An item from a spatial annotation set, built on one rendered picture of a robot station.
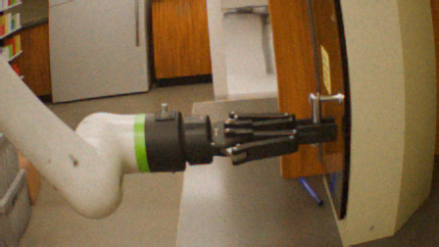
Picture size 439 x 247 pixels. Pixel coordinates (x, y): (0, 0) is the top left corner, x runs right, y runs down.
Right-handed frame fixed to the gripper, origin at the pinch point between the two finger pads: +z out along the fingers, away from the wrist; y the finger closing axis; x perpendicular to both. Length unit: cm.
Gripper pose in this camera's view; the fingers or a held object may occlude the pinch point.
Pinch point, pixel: (317, 129)
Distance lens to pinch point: 97.8
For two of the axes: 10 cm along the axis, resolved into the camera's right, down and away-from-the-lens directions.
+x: 0.8, 8.9, 4.5
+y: -0.1, -4.5, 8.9
